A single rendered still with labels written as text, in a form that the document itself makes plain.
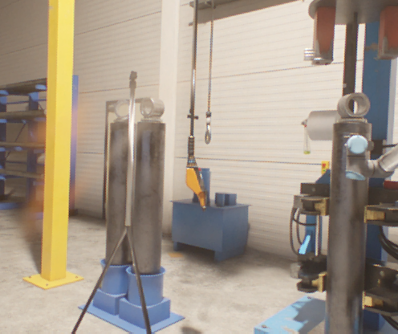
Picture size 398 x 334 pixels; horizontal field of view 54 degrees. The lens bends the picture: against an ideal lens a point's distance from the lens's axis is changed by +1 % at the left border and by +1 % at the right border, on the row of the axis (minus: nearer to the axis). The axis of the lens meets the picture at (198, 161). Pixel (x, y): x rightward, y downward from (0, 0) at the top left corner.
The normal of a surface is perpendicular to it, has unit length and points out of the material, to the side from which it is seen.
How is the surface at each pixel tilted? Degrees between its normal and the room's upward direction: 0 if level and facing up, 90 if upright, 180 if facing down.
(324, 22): 90
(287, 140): 90
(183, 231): 90
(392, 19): 90
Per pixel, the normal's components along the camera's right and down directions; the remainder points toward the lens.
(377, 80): -0.63, 0.00
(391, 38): -0.12, 0.02
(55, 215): 0.77, 0.04
